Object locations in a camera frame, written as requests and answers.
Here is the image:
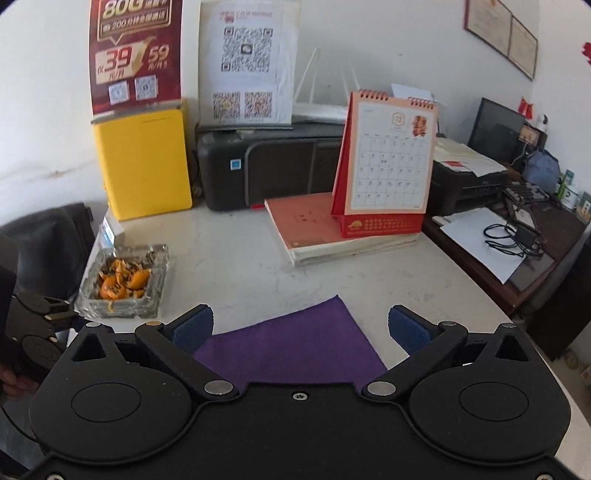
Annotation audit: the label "orange peel pile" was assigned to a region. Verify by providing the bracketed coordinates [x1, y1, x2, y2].
[96, 258, 153, 302]

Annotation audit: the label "black leather chair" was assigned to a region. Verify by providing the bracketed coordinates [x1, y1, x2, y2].
[0, 202, 100, 302]

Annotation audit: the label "red advertising poster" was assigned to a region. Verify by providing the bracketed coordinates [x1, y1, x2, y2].
[87, 0, 186, 123]

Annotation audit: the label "purple towel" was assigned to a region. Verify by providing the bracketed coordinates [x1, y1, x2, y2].
[191, 294, 389, 387]

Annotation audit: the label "black monitor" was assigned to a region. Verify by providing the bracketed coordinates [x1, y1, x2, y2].
[467, 97, 527, 165]

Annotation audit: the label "red desk calendar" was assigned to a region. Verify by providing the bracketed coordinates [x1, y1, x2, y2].
[331, 89, 440, 240]

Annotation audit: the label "framed wall certificates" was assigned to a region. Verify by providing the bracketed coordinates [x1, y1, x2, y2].
[464, 0, 540, 82]

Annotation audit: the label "large black printer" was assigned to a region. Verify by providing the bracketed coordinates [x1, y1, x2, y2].
[196, 121, 347, 212]

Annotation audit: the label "glass ashtray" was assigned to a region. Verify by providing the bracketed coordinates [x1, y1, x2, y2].
[75, 243, 171, 320]

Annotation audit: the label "red cover book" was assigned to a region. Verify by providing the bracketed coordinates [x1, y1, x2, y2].
[264, 191, 424, 268]

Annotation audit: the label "black cables with adapter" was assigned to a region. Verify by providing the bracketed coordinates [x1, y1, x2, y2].
[483, 222, 546, 260]

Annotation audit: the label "white paper sheets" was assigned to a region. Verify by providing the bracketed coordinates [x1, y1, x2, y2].
[438, 206, 527, 285]

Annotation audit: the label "small blue white box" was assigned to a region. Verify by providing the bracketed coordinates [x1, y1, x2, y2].
[95, 215, 126, 253]

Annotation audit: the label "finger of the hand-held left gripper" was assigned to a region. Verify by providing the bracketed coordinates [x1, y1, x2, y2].
[44, 298, 82, 325]

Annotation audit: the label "white code sign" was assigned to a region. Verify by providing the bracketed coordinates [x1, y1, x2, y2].
[198, 0, 301, 128]

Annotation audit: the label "papers on printer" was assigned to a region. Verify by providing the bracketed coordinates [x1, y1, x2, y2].
[434, 138, 509, 179]

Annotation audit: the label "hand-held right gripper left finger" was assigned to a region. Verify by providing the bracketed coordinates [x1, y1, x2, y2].
[65, 304, 241, 400]

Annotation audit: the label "yellow box stand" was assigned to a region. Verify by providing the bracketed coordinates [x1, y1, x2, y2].
[90, 99, 194, 222]

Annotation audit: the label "wooden framed plaque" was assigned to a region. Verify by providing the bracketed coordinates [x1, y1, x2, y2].
[519, 126, 548, 149]

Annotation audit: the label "dark wooden desk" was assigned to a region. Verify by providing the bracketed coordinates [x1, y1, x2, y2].
[422, 184, 587, 319]

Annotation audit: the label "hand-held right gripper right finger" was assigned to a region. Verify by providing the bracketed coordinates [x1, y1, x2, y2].
[364, 304, 533, 399]

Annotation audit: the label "small black printer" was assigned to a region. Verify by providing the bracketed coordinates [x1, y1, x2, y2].
[431, 134, 509, 217]

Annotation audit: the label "white router with antennas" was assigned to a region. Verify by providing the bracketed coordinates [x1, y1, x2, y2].
[292, 46, 366, 125]

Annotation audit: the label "blue bag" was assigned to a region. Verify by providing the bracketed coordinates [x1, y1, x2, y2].
[522, 148, 561, 194]

